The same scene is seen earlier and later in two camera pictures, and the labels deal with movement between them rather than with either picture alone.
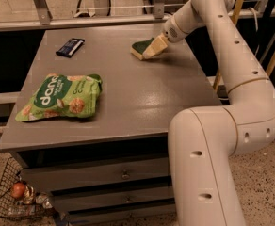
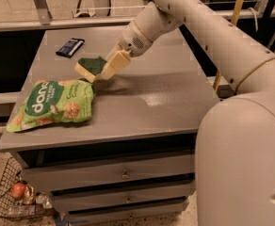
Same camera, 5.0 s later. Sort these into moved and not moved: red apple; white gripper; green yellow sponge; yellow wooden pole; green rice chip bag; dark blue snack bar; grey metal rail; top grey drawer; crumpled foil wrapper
Moved: green yellow sponge; white gripper; green rice chip bag
Not moved: dark blue snack bar; red apple; grey metal rail; crumpled foil wrapper; top grey drawer; yellow wooden pole
